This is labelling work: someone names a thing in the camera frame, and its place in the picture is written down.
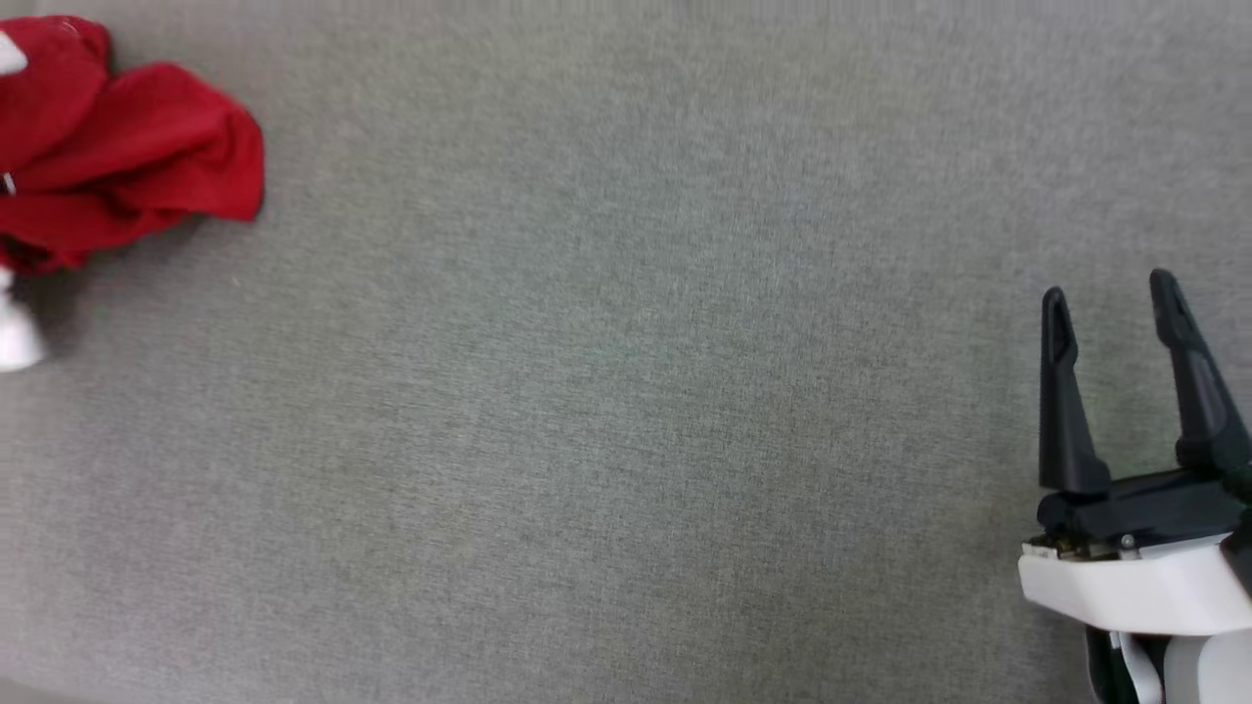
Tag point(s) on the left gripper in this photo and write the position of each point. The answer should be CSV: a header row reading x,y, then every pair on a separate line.
x,y
18,342

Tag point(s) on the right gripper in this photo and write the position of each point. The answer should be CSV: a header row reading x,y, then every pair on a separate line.
x,y
1144,587

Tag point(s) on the red basketball jersey white trim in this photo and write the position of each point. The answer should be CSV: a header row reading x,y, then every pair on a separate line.
x,y
127,147

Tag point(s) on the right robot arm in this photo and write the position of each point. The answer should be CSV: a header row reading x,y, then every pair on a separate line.
x,y
1213,675

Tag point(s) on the grey fabric sofa cushion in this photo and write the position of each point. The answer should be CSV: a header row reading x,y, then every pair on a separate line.
x,y
626,391

